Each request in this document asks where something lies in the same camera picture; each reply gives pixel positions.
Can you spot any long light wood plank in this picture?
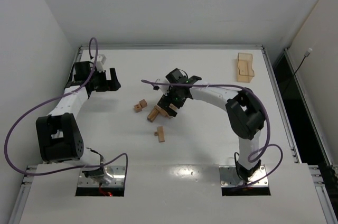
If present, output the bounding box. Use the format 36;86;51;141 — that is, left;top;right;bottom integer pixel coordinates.
157;126;165;143

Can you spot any plain light wood cube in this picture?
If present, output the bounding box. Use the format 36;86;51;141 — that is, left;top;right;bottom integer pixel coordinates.
139;99;147;108

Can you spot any wood cube numbered two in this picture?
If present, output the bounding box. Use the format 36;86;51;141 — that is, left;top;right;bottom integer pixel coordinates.
134;103;143;113

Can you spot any transparent orange plastic box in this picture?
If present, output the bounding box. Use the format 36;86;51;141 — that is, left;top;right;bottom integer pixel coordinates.
236;53;255;83

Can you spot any light wood plank block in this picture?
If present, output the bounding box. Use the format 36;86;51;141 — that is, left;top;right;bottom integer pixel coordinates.
169;104;177;110

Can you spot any dark striped wood block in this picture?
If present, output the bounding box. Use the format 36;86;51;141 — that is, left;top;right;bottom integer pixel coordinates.
147;108;159;123

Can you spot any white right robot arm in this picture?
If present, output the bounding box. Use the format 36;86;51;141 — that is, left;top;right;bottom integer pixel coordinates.
153;76;266;182

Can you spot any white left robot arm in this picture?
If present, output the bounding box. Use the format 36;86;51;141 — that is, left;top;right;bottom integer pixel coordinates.
36;61;121;185

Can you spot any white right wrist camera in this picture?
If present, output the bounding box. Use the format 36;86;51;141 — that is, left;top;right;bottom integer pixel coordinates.
153;78;169;96

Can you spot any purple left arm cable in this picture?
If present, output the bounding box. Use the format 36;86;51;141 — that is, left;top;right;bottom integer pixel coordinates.
4;37;129;176

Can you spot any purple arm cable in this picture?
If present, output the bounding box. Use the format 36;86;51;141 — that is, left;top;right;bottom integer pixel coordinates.
141;79;284;192
4;37;129;176

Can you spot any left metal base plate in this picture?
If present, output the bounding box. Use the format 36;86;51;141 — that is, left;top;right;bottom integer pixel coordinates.
77;165;126;188

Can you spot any metal base plate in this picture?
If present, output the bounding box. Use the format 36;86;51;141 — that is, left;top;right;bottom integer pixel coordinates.
77;165;126;188
219;165;270;189

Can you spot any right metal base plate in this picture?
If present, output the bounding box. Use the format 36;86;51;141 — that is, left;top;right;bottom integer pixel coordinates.
219;165;270;189

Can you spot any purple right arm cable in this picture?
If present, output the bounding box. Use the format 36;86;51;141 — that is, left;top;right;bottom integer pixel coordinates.
141;79;284;192

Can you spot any black wall cable white plug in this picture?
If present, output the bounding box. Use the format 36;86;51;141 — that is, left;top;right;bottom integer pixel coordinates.
281;48;313;96

